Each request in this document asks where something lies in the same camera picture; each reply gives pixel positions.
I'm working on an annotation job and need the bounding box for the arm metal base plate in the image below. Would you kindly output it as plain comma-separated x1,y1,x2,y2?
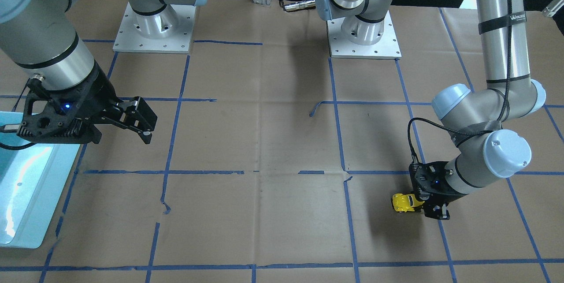
327,12,402,60
113,4,198,54

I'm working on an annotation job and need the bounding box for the light blue plastic bin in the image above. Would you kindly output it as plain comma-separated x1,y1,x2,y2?
0,111,82,249

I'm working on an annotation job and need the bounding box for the brown paper table cover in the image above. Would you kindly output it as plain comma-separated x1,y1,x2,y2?
1,0,564,283

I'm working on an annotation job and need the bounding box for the yellow beetle toy car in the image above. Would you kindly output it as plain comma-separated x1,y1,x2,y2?
391,193,425,213

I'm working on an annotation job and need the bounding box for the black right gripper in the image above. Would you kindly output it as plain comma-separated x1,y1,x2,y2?
17,66,158,145

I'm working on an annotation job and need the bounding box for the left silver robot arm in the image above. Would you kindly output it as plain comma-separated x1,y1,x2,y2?
315,0,546,220

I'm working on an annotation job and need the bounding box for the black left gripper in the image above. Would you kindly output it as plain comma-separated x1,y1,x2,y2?
409,161,465,220

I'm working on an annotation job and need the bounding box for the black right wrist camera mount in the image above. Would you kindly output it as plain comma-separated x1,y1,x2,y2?
16,89,101,144

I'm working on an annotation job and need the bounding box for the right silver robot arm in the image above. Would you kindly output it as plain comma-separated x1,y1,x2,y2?
0,0,207,144

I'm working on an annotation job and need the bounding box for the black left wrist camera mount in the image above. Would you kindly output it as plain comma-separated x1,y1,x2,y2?
409,161,447,201

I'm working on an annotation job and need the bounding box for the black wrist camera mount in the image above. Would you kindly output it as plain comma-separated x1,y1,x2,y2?
16,89,101,144
409,161,447,201

